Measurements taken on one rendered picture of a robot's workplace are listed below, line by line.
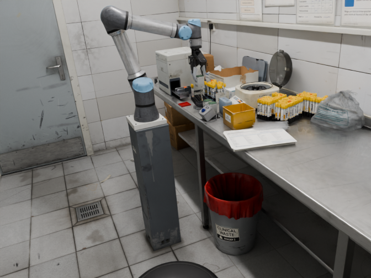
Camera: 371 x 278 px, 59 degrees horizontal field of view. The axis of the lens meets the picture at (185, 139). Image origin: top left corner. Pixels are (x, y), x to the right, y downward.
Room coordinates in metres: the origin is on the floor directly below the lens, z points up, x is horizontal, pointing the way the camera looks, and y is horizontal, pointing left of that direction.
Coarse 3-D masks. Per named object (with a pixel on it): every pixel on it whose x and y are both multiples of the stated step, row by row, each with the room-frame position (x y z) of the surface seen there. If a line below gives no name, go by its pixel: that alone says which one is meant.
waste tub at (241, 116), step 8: (240, 104) 1.75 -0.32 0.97; (224, 112) 1.70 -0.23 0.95; (232, 112) 1.74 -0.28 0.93; (240, 112) 1.61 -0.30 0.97; (248, 112) 1.62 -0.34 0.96; (224, 120) 1.71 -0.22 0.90; (232, 120) 1.61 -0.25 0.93; (240, 120) 1.61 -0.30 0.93; (248, 120) 1.62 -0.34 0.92; (232, 128) 1.61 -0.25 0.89; (240, 128) 1.61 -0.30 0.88
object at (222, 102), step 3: (219, 99) 1.88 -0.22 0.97; (222, 99) 1.85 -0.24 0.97; (228, 99) 1.84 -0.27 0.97; (219, 102) 1.88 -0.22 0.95; (222, 102) 1.83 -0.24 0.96; (225, 102) 1.80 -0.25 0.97; (228, 102) 1.80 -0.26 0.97; (231, 102) 1.80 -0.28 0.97; (219, 105) 1.89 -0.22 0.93; (222, 105) 1.84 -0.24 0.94; (225, 105) 1.80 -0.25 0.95; (219, 108) 1.89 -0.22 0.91; (222, 108) 1.84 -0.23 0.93; (219, 111) 1.89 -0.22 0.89; (222, 111) 1.84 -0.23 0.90; (219, 114) 1.85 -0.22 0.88; (222, 114) 1.84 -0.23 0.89; (222, 117) 1.80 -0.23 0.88
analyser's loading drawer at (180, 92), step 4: (176, 88) 2.31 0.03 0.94; (180, 88) 2.32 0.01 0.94; (184, 88) 2.29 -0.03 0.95; (176, 92) 2.29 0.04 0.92; (180, 92) 2.27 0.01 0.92; (184, 92) 2.23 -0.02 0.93; (188, 92) 2.24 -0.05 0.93; (180, 96) 2.21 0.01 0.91; (184, 96) 2.22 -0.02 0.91; (188, 96) 2.23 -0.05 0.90
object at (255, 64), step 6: (246, 60) 2.55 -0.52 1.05; (252, 60) 2.46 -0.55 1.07; (258, 60) 2.38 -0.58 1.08; (246, 66) 2.54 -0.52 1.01; (252, 66) 2.45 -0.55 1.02; (258, 66) 2.37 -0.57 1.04; (264, 66) 2.29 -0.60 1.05; (258, 72) 2.36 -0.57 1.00; (264, 72) 2.31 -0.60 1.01; (258, 78) 2.34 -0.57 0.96; (264, 78) 2.29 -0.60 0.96
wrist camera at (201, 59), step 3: (195, 51) 2.03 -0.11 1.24; (198, 51) 2.03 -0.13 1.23; (195, 54) 2.01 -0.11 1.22; (198, 54) 2.01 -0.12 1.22; (201, 54) 2.01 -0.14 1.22; (195, 57) 2.01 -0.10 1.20; (198, 57) 1.98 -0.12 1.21; (201, 57) 1.99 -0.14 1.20; (204, 57) 1.99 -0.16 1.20; (198, 60) 1.98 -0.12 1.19; (201, 60) 1.96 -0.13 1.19; (204, 60) 1.96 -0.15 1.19; (201, 63) 1.96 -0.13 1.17; (204, 63) 1.96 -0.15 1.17
